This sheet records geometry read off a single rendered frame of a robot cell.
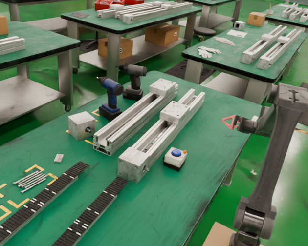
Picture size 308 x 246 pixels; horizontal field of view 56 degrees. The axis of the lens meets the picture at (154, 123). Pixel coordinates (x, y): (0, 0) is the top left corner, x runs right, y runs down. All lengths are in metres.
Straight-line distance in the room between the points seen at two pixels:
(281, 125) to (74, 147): 0.94
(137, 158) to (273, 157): 0.58
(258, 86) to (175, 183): 1.77
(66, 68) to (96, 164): 1.82
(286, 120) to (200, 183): 0.59
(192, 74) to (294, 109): 2.27
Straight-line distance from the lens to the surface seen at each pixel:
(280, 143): 0.85
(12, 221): 1.11
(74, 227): 1.06
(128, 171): 1.23
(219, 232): 1.07
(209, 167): 1.41
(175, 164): 1.33
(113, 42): 3.61
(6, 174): 1.34
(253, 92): 2.89
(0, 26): 3.09
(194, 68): 3.02
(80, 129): 1.45
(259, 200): 0.90
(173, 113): 1.52
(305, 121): 4.04
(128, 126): 1.44
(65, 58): 3.00
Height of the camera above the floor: 1.63
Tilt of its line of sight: 31 degrees down
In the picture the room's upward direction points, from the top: 8 degrees clockwise
